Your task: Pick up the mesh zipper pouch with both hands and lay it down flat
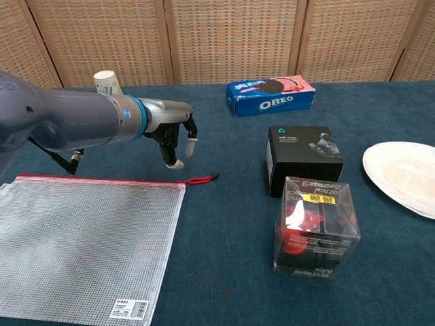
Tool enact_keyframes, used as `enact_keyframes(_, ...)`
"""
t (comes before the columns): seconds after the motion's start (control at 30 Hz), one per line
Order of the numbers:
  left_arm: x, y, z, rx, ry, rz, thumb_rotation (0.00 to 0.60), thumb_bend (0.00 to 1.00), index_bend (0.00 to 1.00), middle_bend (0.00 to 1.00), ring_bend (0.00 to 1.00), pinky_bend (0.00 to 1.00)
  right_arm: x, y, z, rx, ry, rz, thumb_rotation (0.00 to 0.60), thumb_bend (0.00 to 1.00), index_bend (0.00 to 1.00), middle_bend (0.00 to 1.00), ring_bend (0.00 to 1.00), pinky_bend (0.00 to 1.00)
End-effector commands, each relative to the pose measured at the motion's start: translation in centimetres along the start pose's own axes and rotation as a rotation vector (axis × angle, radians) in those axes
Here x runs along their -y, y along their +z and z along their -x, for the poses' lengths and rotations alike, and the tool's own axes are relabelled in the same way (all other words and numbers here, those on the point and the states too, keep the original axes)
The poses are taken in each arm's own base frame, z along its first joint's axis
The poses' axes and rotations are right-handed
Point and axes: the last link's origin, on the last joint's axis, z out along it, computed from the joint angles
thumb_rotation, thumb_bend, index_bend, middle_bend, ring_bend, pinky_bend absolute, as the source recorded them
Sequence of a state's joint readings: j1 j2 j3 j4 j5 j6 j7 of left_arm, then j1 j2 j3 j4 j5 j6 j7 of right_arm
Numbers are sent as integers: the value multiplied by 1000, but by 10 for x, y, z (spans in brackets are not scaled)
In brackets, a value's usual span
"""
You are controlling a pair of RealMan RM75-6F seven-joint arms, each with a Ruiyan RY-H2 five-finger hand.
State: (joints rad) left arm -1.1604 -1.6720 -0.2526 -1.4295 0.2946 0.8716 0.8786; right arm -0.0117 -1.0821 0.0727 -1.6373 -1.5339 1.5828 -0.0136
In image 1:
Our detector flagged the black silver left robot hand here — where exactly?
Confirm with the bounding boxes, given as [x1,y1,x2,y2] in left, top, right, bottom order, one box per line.
[139,98,199,170]

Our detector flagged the clear mesh zipper pouch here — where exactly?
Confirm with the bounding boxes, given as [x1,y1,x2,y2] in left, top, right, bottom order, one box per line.
[0,174,187,326]

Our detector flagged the white paper cup green print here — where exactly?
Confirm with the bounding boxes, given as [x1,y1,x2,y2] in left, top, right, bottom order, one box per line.
[93,70,123,96]

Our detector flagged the blue Oreo cookie box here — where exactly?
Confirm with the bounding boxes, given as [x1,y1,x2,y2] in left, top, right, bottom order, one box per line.
[226,74,316,118]

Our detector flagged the teal tablecloth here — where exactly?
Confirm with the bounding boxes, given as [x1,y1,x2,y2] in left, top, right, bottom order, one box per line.
[0,80,435,326]

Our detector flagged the black cardboard box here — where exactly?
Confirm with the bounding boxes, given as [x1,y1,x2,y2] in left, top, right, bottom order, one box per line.
[266,125,345,199]

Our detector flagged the clear plastic box red contents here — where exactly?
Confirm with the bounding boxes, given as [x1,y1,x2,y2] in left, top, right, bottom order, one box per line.
[273,175,362,281]

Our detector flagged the white plate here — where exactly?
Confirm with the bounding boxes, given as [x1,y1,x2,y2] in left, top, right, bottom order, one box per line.
[362,141,435,220]

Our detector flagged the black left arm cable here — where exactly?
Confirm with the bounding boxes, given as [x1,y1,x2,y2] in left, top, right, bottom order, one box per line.
[29,135,85,176]

